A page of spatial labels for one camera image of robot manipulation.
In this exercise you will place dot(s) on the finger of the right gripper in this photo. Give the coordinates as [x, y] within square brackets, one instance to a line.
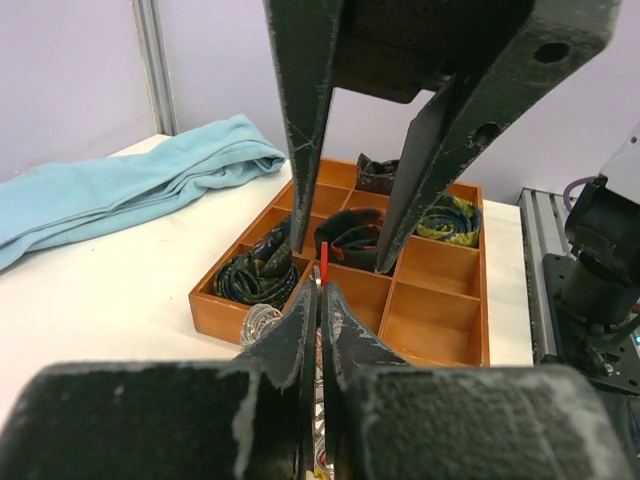
[499, 82]
[303, 37]

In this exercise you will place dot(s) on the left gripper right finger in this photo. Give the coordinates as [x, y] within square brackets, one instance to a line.
[387, 419]

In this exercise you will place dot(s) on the orange patterned rolled tie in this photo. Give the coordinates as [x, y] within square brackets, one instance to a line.
[351, 236]

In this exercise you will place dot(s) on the red key tag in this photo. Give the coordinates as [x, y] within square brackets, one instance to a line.
[324, 262]

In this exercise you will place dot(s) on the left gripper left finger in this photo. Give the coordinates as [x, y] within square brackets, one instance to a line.
[247, 418]

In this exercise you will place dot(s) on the wooden compartment tray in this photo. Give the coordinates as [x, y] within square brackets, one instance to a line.
[432, 308]

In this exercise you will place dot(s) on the light blue cloth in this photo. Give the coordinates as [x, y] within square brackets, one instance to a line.
[58, 204]

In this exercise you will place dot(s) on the blue patterned rolled tie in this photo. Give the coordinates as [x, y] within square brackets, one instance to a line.
[265, 274]

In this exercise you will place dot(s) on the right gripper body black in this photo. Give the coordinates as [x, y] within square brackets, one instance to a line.
[395, 49]

